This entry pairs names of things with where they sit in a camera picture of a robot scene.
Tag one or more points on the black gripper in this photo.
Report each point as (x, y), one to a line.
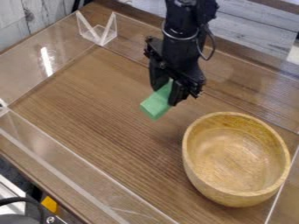
(173, 61)

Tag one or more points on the green rectangular block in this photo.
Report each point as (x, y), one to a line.
(154, 104)

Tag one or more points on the brown wooden bowl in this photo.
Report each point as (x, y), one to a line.
(235, 158)

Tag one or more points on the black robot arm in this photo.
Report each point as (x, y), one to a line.
(185, 15)

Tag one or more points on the clear acrylic corner bracket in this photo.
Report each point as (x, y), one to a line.
(98, 34)

